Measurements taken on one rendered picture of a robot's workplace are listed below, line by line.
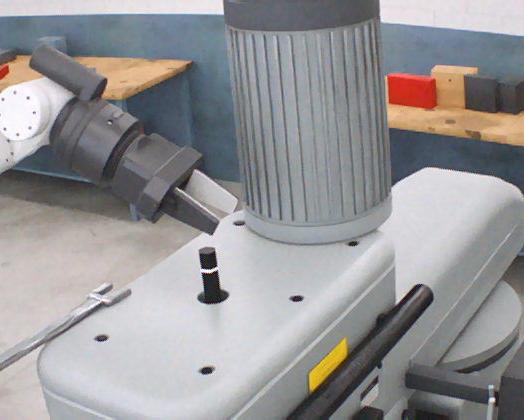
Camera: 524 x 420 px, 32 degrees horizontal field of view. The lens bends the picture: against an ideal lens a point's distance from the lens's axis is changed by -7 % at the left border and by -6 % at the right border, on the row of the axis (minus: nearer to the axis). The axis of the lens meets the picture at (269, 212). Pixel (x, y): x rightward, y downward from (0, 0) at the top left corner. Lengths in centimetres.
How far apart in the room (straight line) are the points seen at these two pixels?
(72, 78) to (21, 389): 359
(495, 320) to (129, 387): 87
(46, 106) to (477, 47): 451
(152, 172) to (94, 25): 598
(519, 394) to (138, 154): 58
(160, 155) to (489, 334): 77
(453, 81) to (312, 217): 385
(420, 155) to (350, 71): 466
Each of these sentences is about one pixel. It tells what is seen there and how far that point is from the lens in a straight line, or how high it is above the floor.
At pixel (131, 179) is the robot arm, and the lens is 103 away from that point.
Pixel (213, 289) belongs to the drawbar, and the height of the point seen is 190.
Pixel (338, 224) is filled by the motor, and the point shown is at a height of 192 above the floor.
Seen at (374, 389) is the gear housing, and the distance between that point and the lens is 128.
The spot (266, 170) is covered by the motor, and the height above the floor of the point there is 198.
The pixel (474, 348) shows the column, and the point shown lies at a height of 156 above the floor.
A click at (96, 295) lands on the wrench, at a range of 113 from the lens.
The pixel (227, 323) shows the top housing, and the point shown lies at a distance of 105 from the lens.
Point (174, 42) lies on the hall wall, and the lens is 652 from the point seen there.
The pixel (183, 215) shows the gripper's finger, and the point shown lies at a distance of 103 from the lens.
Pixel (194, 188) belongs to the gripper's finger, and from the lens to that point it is 108.
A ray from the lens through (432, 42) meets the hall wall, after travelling 553.
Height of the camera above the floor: 241
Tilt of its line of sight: 23 degrees down
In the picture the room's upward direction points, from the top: 5 degrees counter-clockwise
